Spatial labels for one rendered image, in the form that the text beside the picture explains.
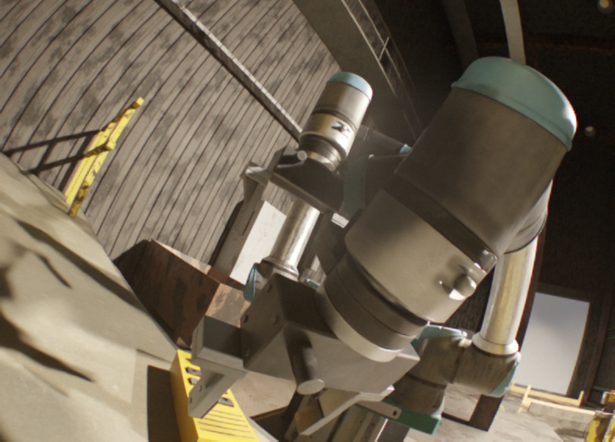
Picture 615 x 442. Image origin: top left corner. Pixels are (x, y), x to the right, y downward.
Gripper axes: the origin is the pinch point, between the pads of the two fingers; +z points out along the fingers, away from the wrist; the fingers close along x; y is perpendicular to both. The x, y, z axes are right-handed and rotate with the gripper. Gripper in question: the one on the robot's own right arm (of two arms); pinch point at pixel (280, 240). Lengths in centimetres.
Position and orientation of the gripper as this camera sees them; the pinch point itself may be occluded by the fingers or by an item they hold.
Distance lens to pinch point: 45.0
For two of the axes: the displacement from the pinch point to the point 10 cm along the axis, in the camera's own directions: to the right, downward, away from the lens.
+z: -3.9, 8.8, -2.6
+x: 7.9, 4.7, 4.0
